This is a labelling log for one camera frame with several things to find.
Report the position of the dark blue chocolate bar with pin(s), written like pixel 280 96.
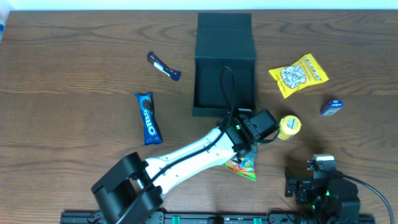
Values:
pixel 160 65

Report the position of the colourful Haribo gummy bag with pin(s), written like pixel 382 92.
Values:
pixel 243 166

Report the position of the black open gift box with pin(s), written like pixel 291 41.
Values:
pixel 225 60

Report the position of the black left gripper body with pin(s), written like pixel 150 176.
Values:
pixel 252 152

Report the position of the yellow sunflower seed bag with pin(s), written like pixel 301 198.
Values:
pixel 305 72

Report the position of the small blue box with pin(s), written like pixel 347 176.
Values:
pixel 331 108

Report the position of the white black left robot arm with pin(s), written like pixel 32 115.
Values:
pixel 133 189

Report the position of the blue Oreo cookie pack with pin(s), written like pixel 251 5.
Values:
pixel 151 131

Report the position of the yellow round jar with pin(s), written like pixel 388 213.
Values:
pixel 289 126

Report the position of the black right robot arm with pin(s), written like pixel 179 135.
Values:
pixel 329 197

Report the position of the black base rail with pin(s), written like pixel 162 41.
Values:
pixel 192 218

